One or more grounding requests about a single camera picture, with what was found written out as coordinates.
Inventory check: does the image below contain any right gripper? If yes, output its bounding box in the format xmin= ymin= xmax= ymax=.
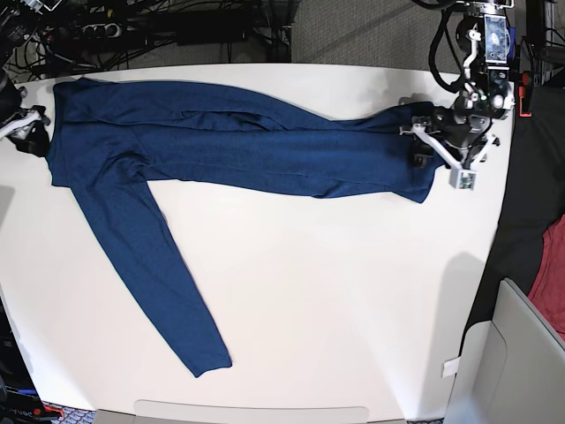
xmin=1 ymin=86 xmax=50 ymax=157

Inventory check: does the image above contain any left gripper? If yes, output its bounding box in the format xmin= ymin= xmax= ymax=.
xmin=400 ymin=95 xmax=501 ymax=170

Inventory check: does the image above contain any blue long-sleeve shirt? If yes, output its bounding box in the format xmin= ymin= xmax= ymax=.
xmin=47 ymin=79 xmax=442 ymax=376

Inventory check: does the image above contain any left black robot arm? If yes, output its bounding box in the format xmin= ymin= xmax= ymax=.
xmin=401 ymin=1 xmax=515 ymax=172

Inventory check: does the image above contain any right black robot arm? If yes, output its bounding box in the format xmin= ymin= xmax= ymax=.
xmin=1 ymin=1 xmax=59 ymax=157

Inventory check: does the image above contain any dark grey cloth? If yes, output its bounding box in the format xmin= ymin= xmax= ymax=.
xmin=464 ymin=86 xmax=564 ymax=330

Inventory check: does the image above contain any white power strip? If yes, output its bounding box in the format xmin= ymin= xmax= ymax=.
xmin=81 ymin=23 xmax=122 ymax=39

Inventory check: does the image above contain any red black clamp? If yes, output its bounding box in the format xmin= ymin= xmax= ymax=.
xmin=518 ymin=71 xmax=534 ymax=117

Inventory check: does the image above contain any red cloth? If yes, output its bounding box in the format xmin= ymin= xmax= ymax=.
xmin=528 ymin=216 xmax=565 ymax=339

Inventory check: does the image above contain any grey plastic bin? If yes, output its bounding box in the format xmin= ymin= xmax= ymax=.
xmin=444 ymin=278 xmax=564 ymax=424

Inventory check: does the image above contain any black box with label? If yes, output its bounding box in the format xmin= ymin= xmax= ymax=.
xmin=1 ymin=307 xmax=41 ymax=423

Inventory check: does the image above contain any small red clamp bottom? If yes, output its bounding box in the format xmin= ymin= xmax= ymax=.
xmin=33 ymin=405 xmax=64 ymax=420

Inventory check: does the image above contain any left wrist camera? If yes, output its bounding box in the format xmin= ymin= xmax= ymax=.
xmin=449 ymin=168 xmax=477 ymax=190

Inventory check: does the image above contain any black aluminium frame post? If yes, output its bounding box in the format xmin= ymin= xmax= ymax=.
xmin=260 ymin=0 xmax=300 ymax=63

